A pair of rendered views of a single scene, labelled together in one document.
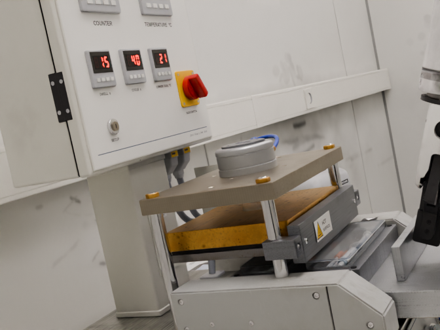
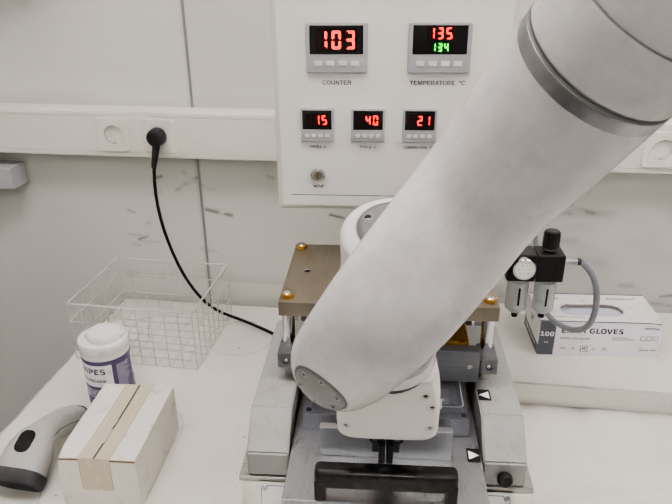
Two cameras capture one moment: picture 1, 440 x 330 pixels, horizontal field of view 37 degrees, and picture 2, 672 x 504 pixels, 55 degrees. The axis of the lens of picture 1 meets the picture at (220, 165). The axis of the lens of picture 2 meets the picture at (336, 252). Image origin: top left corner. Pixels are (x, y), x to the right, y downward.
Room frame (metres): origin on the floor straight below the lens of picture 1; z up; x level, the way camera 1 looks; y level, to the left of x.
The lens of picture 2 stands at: (0.51, -0.72, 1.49)
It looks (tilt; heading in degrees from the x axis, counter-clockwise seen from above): 24 degrees down; 66
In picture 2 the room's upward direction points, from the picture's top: straight up
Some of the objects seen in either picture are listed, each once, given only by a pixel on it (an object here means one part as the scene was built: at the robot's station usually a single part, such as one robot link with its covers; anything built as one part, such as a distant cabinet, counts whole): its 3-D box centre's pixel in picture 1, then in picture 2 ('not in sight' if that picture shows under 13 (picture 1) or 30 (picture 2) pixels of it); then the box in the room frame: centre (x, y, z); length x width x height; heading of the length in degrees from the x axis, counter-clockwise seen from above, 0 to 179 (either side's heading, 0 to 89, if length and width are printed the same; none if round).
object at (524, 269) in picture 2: not in sight; (531, 275); (1.14, -0.03, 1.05); 0.15 x 0.05 x 0.15; 152
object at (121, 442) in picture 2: not in sight; (122, 441); (0.52, 0.16, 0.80); 0.19 x 0.13 x 0.09; 58
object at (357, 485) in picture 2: not in sight; (385, 482); (0.76, -0.27, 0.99); 0.15 x 0.02 x 0.04; 152
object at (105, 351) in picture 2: not in sight; (108, 365); (0.53, 0.35, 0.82); 0.09 x 0.09 x 0.15
